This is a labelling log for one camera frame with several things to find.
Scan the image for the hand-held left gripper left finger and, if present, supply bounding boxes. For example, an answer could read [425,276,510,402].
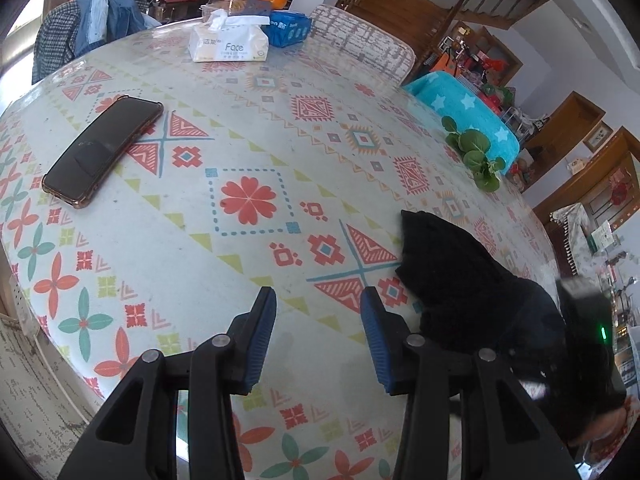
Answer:
[57,286,278,480]

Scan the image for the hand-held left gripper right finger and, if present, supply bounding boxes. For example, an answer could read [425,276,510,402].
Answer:
[360,287,581,480]

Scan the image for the black pants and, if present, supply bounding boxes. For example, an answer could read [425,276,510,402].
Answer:
[395,209,572,391]

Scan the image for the patterned tablecloth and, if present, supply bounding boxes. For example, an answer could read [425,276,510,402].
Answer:
[0,15,568,480]

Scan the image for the wooden door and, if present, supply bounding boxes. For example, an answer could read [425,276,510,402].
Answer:
[532,127,640,246]

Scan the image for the green leafy vegetable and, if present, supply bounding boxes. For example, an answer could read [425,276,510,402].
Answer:
[441,115,507,192]

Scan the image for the wooden cabinet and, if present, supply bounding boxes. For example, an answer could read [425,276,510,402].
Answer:
[519,90,606,194]

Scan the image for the teal star-print towel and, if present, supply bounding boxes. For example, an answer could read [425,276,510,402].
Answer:
[402,70,521,164]

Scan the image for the black smartphone in clear case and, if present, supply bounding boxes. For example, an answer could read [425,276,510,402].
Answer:
[41,95,165,210]

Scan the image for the cluttered storage shelf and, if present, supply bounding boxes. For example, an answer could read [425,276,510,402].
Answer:
[419,20,527,128]

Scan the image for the white tissue pack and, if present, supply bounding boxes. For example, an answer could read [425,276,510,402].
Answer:
[188,9,271,64]

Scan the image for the chair with grey patterned cover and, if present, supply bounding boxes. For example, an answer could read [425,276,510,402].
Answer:
[309,3,417,86]

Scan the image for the blue wet wipes pack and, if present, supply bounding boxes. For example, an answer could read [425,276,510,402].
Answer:
[262,9,314,49]

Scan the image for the clear plastic box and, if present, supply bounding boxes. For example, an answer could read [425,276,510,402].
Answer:
[200,0,274,17]

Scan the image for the wooden staircase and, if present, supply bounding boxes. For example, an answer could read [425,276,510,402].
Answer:
[334,0,552,63]

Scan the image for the chair draped with jackets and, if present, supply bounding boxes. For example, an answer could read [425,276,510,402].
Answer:
[32,0,152,85]

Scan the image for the framed wall picture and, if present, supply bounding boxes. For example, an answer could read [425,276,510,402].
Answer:
[582,120,614,154]

